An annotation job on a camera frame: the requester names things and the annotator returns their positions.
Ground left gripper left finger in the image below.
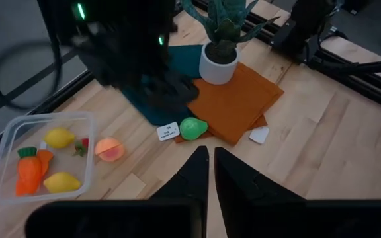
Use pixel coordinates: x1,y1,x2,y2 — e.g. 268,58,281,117
149,145,210,238

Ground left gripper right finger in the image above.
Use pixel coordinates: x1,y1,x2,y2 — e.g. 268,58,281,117
214,147,307,238

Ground red toy strawberry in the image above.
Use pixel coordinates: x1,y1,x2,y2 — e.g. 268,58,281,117
73,138,90,157

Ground yellow toy lemon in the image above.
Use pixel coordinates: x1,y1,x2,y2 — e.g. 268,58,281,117
42,127,77,149
42,171,82,194

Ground orange toy carrot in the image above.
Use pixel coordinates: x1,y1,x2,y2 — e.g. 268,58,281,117
15,146,55,197

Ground clear plastic tupperware container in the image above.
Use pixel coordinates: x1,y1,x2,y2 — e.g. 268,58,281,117
0,111,97,206

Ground dark green cloth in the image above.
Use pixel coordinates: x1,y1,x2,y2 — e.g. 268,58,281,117
120,44,204,127

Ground white printed card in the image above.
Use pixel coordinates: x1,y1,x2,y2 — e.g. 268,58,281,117
156,121,181,142

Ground green toy pear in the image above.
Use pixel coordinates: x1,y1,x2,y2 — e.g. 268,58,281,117
179,116,209,141

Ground snake plant in white pot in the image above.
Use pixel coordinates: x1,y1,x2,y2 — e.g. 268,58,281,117
180,0,281,86

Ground blank white tag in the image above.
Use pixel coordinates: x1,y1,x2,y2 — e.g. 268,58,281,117
249,126,271,145

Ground orange cloth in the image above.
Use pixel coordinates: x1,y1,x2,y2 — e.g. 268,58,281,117
173,61,284,147

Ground pink orange toy peach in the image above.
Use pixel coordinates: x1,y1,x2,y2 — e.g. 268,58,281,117
94,136,126,163

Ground black rear frame rail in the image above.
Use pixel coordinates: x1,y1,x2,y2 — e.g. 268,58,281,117
0,71,95,166

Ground black right frame rails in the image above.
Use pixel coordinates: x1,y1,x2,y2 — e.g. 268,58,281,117
173,0,381,116

